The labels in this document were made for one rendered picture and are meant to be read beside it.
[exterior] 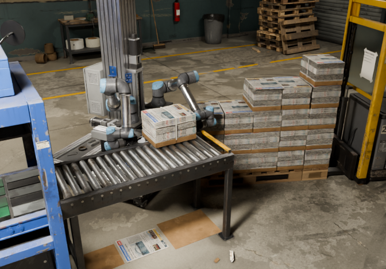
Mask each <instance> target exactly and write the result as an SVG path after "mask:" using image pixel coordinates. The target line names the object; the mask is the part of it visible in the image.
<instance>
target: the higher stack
mask: <svg viewBox="0 0 386 269"><path fill-rule="evenodd" d="M344 67H345V62H343V61H342V60H339V59H337V58H336V57H334V56H331V55H329V54H313V55H303V56H302V60H301V68H300V72H301V73H303V74H304V75H305V76H307V77H309V78H310V79H312V80H313V81H314V82H326V81H339V80H343V75H344V73H343V71H344ZM300 78H301V79H303V80H304V81H305V82H306V83H307V84H309V85H310V86H311V87H312V89H311V90H312V91H311V96H310V103H311V104H325V103H339V99H340V98H339V97H340V96H341V85H329V86H314V85H312V84H311V83H309V82H308V81H306V80H305V79H304V78H302V77H301V76H300ZM336 116H337V107H324V108H310V112H309V119H310V120H309V124H308V125H309V126H311V125H331V124H335V123H336ZM307 130H308V132H307V138H306V146H311V145H329V144H332V143H333V137H334V128H327V129H307ZM331 150H332V149H331V148H322V149H305V150H304V160H303V165H304V166H307V165H315V164H329V160H330V154H331ZM327 172H328V167H323V168H308V169H302V180H316V179H327Z"/></svg>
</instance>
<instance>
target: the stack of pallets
mask: <svg viewBox="0 0 386 269"><path fill-rule="evenodd" d="M315 2H319V0H312V1H309V0H262V1H260V3H259V4H260V6H259V7H258V8H257V13H258V14H259V19H258V20H259V23H258V24H259V25H260V30H257V40H256V41H257V42H258V47H267V48H266V49H268V50H272V49H276V52H282V51H283V47H282V41H281V33H280V31H281V29H280V25H279V21H285V20H295V19H300V18H304V16H305V15H308V17H307V18H309V17H314V13H312V9H313V7H315ZM305 3H308V6H305ZM266 4H267V5H268V6H266ZM302 9H306V12H303V11H302ZM264 10H266V11H264ZM265 16H266V17H265ZM265 22H267V23H265ZM266 28H267V29H266ZM263 33H264V34H263ZM263 39H264V40H263Z"/></svg>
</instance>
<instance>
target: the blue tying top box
mask: <svg viewBox="0 0 386 269"><path fill-rule="evenodd" d="M11 95H14V89H13V82H12V78H11V72H10V67H9V62H8V58H7V56H6V54H5V52H4V50H3V48H2V47H1V45H0V97H7V96H11Z"/></svg>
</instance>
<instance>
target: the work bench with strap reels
mask: <svg viewBox="0 0 386 269"><path fill-rule="evenodd" d="M85 19H86V18H85V17H80V18H74V19H73V20H64V19H57V20H58V21H59V24H60V31H61V40H62V45H63V53H64V59H65V58H68V57H67V55H66V52H68V53H69V56H70V64H74V63H73V61H72V54H77V53H87V52H96V51H101V44H100V39H99V37H88V38H85V39H86V44H85V45H84V41H83V39H70V35H69V30H68V27H74V26H87V25H93V23H94V25H98V18H95V17H94V21H93V23H92V21H85ZM141 19H142V17H139V16H138V17H136V21H138V28H139V38H140V54H141V55H143V54H142V33H141ZM67 21H70V22H67ZM63 25H64V26H65V29H66V34H67V40H66V41H65V42H64V34H63ZM65 43H66V47H65Z"/></svg>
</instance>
